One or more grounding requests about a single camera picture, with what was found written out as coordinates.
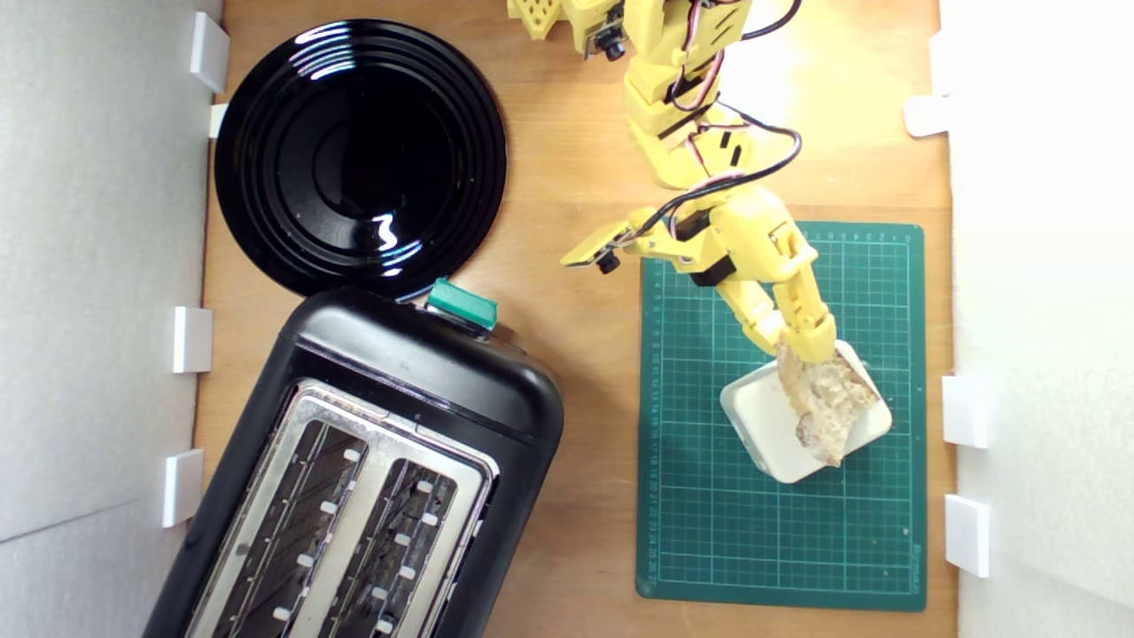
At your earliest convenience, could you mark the brown bread slice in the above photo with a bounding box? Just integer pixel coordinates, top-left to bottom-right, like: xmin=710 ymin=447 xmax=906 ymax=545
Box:
xmin=775 ymin=341 xmax=881 ymax=468

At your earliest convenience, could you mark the green toaster lever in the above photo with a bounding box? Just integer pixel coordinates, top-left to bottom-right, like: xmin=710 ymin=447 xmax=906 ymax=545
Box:
xmin=426 ymin=277 xmax=499 ymax=331

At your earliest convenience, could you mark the black two-slot toaster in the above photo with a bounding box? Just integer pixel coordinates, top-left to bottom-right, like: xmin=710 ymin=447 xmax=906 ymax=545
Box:
xmin=142 ymin=285 xmax=565 ymax=638

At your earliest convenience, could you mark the white block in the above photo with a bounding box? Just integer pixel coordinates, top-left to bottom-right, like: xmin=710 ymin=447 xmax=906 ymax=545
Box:
xmin=719 ymin=339 xmax=894 ymax=485

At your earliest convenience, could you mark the green cutting mat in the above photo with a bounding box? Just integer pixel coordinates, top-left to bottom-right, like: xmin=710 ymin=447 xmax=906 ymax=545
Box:
xmin=635 ymin=220 xmax=928 ymax=612

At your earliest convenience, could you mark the black round plate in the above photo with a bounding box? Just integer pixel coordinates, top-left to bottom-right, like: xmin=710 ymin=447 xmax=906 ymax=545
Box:
xmin=214 ymin=19 xmax=508 ymax=300

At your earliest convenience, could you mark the yellow wrist camera box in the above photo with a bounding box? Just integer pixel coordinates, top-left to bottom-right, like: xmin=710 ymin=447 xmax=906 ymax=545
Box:
xmin=560 ymin=220 xmax=632 ymax=274

